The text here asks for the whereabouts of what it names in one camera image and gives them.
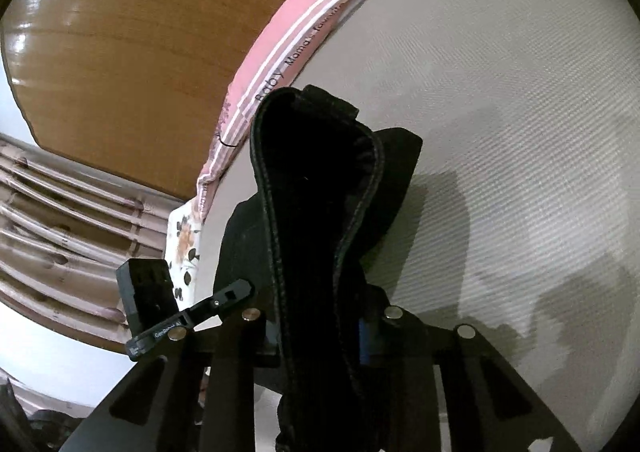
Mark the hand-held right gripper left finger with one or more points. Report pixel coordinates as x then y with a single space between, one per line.
234 357

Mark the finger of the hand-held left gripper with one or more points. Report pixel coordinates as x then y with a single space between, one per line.
227 296

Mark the beige woven bed mat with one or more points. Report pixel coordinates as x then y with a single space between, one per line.
500 82

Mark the black pants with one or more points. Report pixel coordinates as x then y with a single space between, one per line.
320 192

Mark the white floral cloth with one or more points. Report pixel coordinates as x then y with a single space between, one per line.
182 242

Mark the pink striped blanket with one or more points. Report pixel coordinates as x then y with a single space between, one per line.
300 32

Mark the wooden headboard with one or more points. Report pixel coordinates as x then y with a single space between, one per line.
125 57

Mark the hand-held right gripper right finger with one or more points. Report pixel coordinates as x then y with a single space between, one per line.
365 343

